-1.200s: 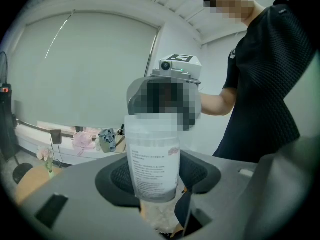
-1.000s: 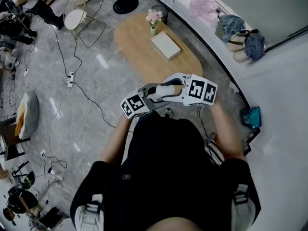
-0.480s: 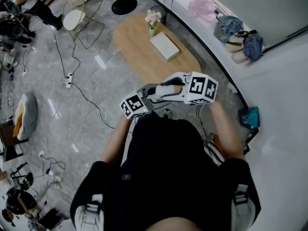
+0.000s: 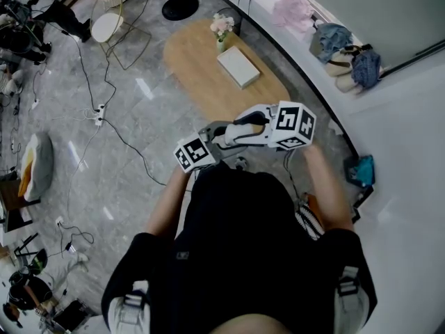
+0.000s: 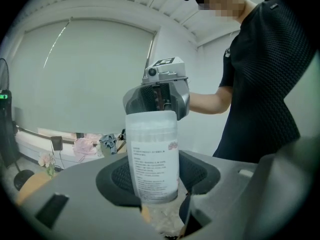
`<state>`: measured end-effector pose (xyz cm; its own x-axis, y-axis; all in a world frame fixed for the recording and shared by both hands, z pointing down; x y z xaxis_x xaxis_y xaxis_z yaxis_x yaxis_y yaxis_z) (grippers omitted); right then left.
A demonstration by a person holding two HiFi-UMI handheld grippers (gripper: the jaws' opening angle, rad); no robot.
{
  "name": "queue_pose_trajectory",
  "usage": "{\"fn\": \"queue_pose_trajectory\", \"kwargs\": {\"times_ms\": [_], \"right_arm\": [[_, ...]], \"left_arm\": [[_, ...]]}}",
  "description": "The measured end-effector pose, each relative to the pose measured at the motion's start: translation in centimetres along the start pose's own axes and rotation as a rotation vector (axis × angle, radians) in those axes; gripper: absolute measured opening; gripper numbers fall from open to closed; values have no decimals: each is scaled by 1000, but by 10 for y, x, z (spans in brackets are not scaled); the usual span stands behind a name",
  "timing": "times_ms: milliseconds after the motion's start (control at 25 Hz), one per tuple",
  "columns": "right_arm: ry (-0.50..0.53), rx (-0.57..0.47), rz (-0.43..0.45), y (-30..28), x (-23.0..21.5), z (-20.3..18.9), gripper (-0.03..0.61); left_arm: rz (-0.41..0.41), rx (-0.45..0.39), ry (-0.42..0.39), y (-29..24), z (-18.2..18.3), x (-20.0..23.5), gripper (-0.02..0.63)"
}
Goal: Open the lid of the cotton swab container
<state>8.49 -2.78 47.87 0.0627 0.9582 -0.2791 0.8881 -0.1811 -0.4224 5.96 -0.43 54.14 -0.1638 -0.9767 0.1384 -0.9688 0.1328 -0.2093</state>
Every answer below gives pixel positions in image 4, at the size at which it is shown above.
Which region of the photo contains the dark wooden side table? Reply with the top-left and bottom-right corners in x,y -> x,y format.
0,177 -> 41,234

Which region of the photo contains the grey roller blind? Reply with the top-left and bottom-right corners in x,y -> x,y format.
288,0 -> 445,70

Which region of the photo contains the person's right forearm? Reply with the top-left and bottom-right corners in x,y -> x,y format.
300,144 -> 355,231

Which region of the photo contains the person's left forearm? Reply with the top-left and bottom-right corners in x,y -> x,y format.
145,167 -> 195,236

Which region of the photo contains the blue denim garment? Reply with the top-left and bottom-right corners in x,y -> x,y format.
309,22 -> 354,64

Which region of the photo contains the person's black shirt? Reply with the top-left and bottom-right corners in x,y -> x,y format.
100,161 -> 378,334

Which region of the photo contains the black cable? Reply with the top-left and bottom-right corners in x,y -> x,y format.
103,0 -> 154,110
102,118 -> 194,193
283,150 -> 304,202
60,29 -> 99,113

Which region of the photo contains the oval wooden coffee table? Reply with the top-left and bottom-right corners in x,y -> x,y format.
162,18 -> 291,123

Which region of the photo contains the white flat box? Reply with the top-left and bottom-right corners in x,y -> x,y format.
216,45 -> 261,90

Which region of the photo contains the vase of pink flowers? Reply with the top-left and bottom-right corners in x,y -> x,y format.
209,12 -> 236,54

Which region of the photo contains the pink cloth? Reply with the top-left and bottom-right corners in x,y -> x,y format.
271,0 -> 316,34

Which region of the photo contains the black wire rack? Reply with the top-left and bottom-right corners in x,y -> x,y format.
215,7 -> 245,37

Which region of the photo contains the blue patterned cloth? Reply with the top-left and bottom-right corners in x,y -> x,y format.
350,49 -> 382,89

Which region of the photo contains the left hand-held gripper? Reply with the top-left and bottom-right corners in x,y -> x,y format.
173,119 -> 245,174

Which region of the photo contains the white backpack strap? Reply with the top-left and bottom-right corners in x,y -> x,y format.
109,283 -> 151,334
335,266 -> 366,334

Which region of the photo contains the black round lamp base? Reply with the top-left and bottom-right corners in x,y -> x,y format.
147,0 -> 200,22

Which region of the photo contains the grey beanbag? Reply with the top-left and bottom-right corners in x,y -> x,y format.
17,132 -> 55,202

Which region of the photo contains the teal bag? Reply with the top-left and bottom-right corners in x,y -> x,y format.
343,154 -> 376,187

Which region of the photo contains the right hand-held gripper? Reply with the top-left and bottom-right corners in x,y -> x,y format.
233,100 -> 317,152

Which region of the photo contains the white wire-frame chair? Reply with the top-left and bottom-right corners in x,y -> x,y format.
89,0 -> 152,71

